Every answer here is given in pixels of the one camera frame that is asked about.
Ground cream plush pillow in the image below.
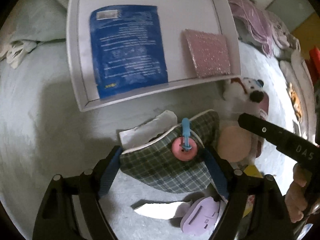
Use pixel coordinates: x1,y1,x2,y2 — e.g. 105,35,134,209
279,50,316,136

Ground red object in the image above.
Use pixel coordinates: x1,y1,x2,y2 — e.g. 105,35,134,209
309,47,320,85

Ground white shallow tray box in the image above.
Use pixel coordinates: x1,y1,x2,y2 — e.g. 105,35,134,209
66,0,241,112

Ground round pink puff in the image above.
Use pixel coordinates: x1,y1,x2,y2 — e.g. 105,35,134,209
217,126,252,163

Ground blue packet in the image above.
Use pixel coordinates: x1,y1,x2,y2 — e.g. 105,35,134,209
89,5,168,99

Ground light patterned garment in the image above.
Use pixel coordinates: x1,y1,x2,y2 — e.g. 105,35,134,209
265,10,300,51

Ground orange cloth toy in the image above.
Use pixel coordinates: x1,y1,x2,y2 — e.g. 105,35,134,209
287,82,303,123

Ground person's right hand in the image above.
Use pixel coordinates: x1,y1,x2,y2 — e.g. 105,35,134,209
285,163,308,223

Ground white crumpled paper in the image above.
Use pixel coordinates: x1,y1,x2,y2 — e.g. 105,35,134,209
119,110,178,150

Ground lilac foam pad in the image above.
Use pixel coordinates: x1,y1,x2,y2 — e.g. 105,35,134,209
180,197,225,236

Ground grey green blanket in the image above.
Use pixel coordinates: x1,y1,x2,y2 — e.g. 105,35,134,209
10,0,75,43

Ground purple striped blanket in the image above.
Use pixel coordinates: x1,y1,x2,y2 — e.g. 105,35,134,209
227,0,273,56

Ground white socks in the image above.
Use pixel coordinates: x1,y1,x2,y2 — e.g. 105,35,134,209
1,40,37,69

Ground purple pump lotion bottle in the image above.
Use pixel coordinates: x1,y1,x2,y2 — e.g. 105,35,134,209
256,92,269,158

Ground green plaid pouch pink button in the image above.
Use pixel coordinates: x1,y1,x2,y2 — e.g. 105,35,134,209
120,109,220,193

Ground black white plush dog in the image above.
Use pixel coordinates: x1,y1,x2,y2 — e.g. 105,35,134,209
223,77,264,103

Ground white paper sheet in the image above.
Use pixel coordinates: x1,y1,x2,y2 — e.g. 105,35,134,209
134,201,193,220

